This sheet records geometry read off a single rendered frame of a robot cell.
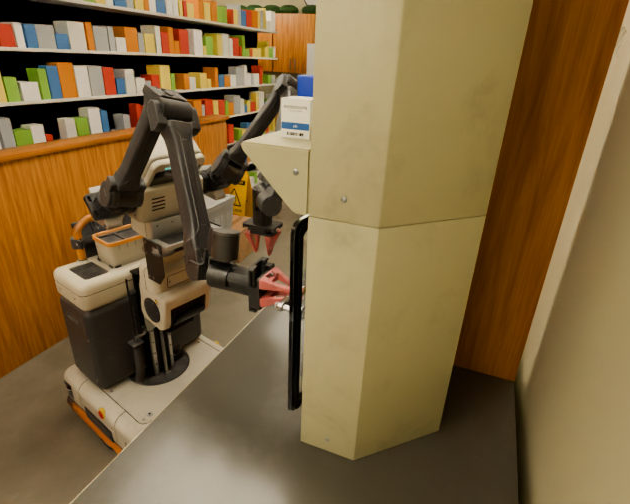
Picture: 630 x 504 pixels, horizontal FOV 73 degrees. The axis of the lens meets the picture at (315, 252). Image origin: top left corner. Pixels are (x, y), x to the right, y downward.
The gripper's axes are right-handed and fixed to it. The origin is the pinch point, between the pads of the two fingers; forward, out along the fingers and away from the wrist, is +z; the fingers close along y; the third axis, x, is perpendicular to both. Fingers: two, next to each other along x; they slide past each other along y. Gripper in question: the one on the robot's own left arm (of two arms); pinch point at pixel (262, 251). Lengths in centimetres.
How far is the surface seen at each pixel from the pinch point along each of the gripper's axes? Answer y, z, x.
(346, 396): 42, 1, -46
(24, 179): -162, 10, 40
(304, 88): 24, -48, -28
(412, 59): 46, -53, -45
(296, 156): 31, -40, -46
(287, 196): 30, -34, -46
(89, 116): -213, -9, 131
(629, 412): 77, -19, -56
